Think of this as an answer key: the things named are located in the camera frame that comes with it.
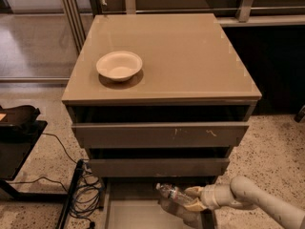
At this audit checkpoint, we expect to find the grey middle drawer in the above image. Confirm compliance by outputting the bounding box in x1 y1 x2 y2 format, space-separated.
89 158 230 177

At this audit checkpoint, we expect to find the black object on table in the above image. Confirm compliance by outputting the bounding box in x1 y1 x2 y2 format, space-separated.
0 105 40 135

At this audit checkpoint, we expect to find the grey drawer cabinet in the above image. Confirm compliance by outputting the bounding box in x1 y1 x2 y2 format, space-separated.
62 14 261 184

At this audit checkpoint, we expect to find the grey wall shelf rail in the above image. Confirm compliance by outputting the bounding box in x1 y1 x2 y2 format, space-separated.
90 0 305 27

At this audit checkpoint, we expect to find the blue coiled cable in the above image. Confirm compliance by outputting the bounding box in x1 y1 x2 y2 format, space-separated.
69 172 104 222

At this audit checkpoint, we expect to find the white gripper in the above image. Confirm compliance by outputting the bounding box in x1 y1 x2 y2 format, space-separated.
184 184 234 212

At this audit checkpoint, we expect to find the white paper bowl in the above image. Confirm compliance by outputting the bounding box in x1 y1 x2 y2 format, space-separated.
96 51 143 82

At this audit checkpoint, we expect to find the black metal stand leg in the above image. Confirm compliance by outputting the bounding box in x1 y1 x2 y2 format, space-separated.
55 159 84 229

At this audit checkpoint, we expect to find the grey open bottom drawer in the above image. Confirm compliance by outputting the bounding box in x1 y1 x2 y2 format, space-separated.
103 178 217 229

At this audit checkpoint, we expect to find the metal window frame post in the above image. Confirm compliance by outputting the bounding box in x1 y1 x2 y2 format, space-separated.
61 0 86 53

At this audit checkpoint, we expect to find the black floor cable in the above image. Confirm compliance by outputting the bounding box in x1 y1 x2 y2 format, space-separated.
9 132 79 193

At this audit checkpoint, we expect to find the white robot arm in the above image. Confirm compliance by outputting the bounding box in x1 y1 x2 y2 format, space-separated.
185 176 305 229

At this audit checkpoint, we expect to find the clear plastic water bottle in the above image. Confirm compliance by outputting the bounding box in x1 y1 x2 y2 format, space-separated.
156 183 194 206

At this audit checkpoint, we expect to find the black side table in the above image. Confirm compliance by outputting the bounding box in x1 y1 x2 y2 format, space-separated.
0 120 67 203

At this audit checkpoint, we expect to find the dark object at right edge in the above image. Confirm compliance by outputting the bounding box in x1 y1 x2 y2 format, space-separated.
294 105 305 123

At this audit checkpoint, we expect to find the grey top drawer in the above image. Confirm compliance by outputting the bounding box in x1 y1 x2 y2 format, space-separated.
71 122 248 149

